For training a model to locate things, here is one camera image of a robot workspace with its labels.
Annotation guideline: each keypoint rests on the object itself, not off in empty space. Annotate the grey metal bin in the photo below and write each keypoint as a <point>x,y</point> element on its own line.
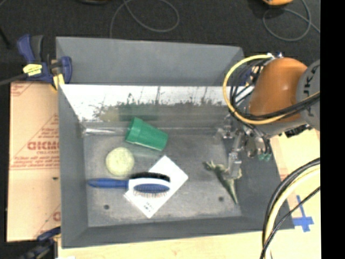
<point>188,198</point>

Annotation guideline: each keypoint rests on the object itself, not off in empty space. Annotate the green toy dinosaur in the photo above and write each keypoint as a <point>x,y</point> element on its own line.
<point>223,177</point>

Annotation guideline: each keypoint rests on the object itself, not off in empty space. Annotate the brown cardboard board, red print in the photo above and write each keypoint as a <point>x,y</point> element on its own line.
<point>32,158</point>

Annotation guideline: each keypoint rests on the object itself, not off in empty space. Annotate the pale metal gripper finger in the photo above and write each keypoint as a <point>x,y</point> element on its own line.
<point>238,170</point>
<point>231,170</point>

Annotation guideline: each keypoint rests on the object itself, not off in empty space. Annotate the blue and white brush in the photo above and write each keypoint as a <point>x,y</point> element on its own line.
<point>145,185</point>

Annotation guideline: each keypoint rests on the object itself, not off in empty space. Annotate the black cylinder on white bracket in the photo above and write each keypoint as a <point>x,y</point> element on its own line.
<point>296,131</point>

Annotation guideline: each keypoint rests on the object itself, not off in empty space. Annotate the white flat card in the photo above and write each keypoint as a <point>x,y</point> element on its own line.
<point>172,169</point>

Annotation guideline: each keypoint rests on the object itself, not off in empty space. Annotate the green plastic cup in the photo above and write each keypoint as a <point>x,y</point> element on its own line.
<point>147,135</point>

